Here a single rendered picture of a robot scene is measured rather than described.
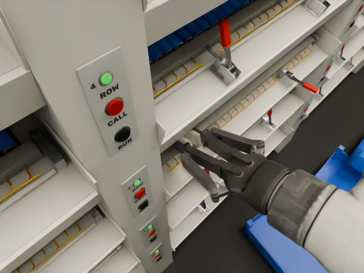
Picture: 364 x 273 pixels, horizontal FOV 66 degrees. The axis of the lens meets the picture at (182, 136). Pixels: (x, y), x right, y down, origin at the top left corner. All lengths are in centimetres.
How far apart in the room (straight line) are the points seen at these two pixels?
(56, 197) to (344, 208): 33
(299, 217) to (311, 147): 96
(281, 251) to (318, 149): 48
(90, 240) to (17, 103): 34
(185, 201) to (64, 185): 43
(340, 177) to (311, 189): 91
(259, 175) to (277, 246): 70
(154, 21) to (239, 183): 26
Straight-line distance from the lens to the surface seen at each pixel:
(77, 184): 36
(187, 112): 40
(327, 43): 88
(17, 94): 22
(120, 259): 71
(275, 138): 112
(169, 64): 41
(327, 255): 38
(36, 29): 20
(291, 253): 109
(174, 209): 73
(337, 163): 132
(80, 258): 53
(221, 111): 61
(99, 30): 22
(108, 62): 23
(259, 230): 108
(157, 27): 27
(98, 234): 53
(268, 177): 40
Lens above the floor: 100
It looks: 55 degrees down
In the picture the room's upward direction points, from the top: straight up
